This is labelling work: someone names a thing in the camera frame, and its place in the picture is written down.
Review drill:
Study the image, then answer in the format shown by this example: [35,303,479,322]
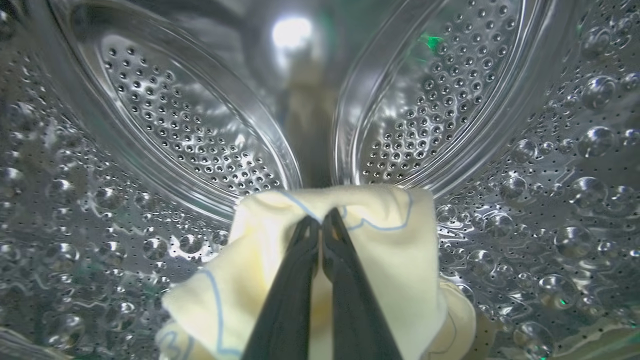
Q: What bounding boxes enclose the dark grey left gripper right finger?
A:
[321,208,404,360]

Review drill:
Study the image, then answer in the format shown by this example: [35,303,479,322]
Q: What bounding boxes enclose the pale yellow garment blue lines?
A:
[155,185,477,360]

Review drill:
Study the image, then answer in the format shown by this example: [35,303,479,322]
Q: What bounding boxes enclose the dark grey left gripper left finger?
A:
[241,216,322,360]

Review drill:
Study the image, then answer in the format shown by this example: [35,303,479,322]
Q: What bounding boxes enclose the steel washing machine drum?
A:
[0,0,640,360]

